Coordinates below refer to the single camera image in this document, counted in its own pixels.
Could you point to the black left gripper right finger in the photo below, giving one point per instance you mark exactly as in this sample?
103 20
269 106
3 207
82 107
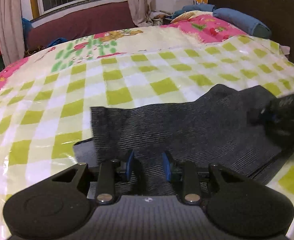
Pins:
192 183

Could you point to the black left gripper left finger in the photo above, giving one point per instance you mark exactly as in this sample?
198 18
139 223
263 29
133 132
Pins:
111 171

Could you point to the dark grey pants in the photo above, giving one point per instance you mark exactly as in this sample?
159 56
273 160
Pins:
212 129

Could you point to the green checkered plastic sheet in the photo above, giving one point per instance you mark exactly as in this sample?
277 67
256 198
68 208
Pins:
45 105

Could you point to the blue pillow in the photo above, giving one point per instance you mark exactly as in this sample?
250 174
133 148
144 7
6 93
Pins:
246 23

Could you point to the pink floral bedsheet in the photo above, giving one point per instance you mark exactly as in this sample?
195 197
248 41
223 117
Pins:
194 27

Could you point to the blue cloth on sofa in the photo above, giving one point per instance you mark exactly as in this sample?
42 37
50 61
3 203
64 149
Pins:
57 41

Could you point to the maroon sofa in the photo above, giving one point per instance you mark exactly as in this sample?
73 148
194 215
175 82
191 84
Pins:
86 22

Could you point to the beige left curtain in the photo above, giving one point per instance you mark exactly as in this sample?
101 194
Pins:
11 31

